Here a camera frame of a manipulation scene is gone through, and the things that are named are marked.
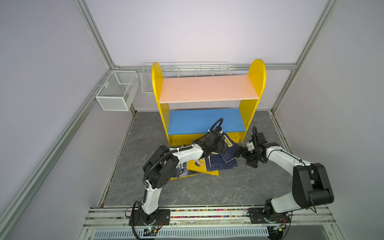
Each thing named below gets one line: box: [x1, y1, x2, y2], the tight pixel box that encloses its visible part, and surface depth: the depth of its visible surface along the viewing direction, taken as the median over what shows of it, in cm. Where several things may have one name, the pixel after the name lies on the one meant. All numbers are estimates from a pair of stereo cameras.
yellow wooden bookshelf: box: [152, 59, 267, 147], surface depth 79 cm
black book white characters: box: [170, 167, 195, 181], surface depth 84 cm
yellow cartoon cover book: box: [186, 158, 220, 176], surface depth 86 cm
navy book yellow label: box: [220, 133, 240, 163], surface depth 93 cm
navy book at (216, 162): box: [205, 153, 238, 172], surface depth 90 cm
